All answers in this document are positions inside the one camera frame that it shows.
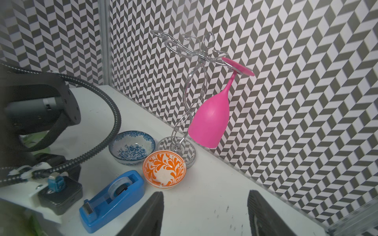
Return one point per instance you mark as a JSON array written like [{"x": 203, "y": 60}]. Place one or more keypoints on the orange patterned bowl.
[{"x": 164, "y": 169}]

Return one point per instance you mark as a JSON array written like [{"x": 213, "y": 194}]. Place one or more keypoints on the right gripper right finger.
[{"x": 264, "y": 221}]

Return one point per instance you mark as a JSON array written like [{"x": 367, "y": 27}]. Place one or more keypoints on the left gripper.
[{"x": 35, "y": 109}]

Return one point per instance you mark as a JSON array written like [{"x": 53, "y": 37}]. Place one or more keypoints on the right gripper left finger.
[{"x": 148, "y": 220}]

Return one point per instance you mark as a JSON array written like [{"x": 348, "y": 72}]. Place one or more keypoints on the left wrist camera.
[{"x": 52, "y": 197}]

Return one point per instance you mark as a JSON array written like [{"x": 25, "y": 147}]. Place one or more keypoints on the blue patterned bowl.
[{"x": 131, "y": 148}]

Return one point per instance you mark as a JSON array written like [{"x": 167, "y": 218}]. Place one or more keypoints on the chrome glass holder stand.
[{"x": 181, "y": 145}]

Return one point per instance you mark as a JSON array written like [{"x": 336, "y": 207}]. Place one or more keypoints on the pink plastic wine glass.
[{"x": 211, "y": 119}]

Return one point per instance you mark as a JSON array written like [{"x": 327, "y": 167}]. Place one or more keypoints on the blue tape dispenser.
[{"x": 114, "y": 199}]

